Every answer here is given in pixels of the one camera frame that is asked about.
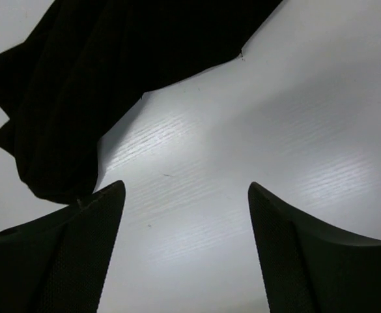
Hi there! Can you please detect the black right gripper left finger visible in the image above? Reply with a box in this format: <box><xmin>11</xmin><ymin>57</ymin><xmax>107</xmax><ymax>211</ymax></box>
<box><xmin>0</xmin><ymin>181</ymin><xmax>126</xmax><ymax>312</ymax></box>

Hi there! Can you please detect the black skirt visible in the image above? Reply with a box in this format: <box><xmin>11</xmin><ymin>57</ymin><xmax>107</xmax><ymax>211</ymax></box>
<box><xmin>0</xmin><ymin>1</ymin><xmax>278</xmax><ymax>204</ymax></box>

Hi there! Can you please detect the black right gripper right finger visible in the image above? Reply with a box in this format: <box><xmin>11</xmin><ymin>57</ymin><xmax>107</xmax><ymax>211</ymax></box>
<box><xmin>248</xmin><ymin>183</ymin><xmax>381</xmax><ymax>312</ymax></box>

